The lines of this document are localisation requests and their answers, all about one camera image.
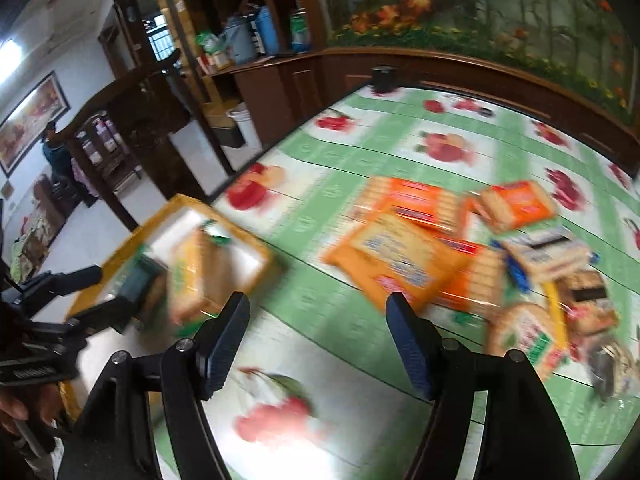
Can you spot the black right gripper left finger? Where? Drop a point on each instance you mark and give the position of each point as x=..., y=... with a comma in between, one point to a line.
x=113, y=436

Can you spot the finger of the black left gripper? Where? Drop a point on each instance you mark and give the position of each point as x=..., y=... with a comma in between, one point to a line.
x=43, y=288
x=115, y=313

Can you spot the square cracker pack green wrapper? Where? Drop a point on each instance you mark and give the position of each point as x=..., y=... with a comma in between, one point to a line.
x=200, y=278

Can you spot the round french flavor cracker pack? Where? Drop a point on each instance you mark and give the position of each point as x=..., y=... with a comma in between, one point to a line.
x=532, y=330

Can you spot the dark plum snack bag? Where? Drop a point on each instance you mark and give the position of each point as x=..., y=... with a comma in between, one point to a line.
x=613, y=370

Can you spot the brown cracker pack yellow edge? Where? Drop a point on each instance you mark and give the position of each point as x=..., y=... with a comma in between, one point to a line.
x=581, y=302

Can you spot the orange soda cracker pack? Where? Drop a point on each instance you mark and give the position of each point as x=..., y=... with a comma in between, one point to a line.
x=478, y=288

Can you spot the blue cracker pack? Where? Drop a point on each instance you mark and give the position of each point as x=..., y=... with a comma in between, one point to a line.
x=544, y=256

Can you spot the large orange cracker bag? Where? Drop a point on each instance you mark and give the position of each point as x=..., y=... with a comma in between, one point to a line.
x=391, y=254

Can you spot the small orange cracker pack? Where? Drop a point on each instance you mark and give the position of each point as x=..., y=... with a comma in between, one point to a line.
x=509, y=206

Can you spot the long orange cracker pack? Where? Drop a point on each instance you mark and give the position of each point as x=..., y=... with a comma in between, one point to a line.
x=428, y=206

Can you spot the person's left hand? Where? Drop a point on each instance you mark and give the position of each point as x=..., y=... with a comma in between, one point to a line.
x=18, y=404

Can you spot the person in blue jacket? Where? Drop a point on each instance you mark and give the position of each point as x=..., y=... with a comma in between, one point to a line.
x=57, y=154

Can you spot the green fruit pattern tablecloth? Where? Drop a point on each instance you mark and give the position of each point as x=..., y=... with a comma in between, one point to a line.
x=317, y=389

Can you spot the dark wooden chair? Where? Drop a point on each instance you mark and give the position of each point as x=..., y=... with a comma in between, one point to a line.
x=141, y=105

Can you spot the white plastic bucket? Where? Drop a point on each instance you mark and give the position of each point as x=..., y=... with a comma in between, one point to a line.
x=241, y=116

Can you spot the grey thermos jug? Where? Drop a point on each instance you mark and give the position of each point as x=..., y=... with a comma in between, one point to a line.
x=239, y=40

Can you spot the green white bag on cabinet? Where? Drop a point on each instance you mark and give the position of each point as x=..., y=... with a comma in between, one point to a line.
x=301, y=41

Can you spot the blue thermos bottle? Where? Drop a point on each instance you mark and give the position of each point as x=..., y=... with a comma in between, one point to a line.
x=266, y=31

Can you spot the black cup on table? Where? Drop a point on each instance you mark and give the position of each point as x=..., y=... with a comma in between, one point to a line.
x=383, y=79

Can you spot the framed wall painting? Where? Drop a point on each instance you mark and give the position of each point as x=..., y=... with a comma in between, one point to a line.
x=25, y=124

